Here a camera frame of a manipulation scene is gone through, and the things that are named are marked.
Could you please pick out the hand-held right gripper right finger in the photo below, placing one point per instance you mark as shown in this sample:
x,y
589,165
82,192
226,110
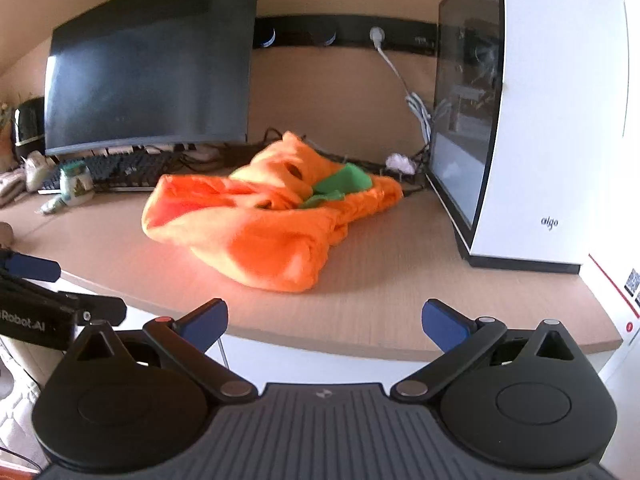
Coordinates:
x,y
444,324

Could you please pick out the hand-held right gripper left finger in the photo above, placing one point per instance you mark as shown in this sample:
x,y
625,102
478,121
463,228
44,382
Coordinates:
x,y
204,324

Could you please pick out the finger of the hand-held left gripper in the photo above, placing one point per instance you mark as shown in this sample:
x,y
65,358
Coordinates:
x,y
32,266
102,307

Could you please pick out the orange garment with green collar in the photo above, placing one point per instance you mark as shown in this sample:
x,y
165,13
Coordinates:
x,y
260,230

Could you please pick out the small white green packet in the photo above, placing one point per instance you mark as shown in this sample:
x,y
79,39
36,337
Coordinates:
x,y
54,205

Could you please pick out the white quilted seat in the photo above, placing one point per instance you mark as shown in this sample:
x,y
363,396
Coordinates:
x,y
17,400

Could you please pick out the glass jar with green lid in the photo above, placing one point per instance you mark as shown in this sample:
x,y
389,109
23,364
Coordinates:
x,y
75,185

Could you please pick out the beige plush toy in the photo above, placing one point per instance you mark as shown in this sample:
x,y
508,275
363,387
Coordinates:
x,y
36,170

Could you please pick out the black keyboard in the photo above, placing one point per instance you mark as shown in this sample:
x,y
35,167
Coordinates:
x,y
120,167

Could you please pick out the black kitchen appliance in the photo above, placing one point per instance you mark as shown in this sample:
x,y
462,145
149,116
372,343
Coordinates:
x,y
27,120

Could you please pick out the white fluffy ball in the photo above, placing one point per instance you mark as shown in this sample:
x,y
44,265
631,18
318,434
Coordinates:
x,y
400,162

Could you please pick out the white box with red stripe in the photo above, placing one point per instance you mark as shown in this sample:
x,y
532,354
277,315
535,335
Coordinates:
x,y
617,290

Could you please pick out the framed monitor screen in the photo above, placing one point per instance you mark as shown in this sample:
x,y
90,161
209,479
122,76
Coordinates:
x,y
550,110

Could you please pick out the black curved monitor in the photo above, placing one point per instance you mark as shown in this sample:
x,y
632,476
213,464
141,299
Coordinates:
x,y
150,55

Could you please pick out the white power plug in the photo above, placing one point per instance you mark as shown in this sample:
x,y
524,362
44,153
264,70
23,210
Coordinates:
x,y
377,35

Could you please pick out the black socket rail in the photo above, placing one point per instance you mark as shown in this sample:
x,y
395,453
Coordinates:
x,y
350,32

